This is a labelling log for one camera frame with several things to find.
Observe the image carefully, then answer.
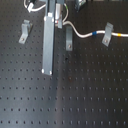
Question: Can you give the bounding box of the long grey gripper finger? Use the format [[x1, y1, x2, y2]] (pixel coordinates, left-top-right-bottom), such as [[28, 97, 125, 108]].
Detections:
[[42, 13, 54, 75]]

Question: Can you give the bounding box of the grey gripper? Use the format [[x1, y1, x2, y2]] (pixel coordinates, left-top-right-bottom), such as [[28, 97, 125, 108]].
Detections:
[[46, 0, 65, 28]]

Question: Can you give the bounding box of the white cable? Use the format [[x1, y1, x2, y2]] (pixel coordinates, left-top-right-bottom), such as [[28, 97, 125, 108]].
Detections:
[[62, 21, 128, 39], [23, 0, 48, 14]]

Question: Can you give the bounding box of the dark fixture top edge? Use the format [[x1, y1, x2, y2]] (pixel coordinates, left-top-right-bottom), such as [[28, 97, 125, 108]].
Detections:
[[75, 0, 87, 11]]

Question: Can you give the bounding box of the grey cable clip middle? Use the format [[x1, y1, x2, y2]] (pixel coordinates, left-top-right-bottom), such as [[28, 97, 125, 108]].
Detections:
[[66, 26, 73, 51]]

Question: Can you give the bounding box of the grey cable clip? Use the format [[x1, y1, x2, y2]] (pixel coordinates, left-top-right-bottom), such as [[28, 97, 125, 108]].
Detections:
[[19, 20, 33, 44], [102, 23, 113, 46], [66, 26, 73, 51]]

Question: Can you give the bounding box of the grey cable clip left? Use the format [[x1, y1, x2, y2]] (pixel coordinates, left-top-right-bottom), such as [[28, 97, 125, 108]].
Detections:
[[19, 20, 33, 44]]

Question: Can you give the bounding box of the grey cable clip right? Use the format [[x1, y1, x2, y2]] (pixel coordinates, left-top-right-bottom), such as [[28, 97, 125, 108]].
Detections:
[[102, 23, 113, 46]]

